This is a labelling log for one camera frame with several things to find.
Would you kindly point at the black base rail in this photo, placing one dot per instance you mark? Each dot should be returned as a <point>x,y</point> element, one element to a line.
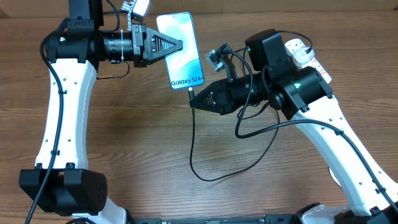
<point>214,220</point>

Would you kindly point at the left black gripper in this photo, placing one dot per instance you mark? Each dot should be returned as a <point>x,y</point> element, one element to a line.
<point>148,36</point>

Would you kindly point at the blue Galaxy smartphone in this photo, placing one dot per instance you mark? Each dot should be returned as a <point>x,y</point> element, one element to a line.
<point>183,67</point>

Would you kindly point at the white charger plug adapter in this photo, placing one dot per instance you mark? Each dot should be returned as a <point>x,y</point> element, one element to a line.
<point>302,56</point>

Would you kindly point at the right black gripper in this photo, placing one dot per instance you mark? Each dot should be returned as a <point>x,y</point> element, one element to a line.
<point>224,94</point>

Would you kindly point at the white power strip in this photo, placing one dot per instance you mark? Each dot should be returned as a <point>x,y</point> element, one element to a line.
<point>296,44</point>

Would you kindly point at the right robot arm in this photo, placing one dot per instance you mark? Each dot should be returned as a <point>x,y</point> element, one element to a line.
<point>304,96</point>

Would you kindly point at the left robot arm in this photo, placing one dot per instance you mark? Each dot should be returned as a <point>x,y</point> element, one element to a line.
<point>61,181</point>

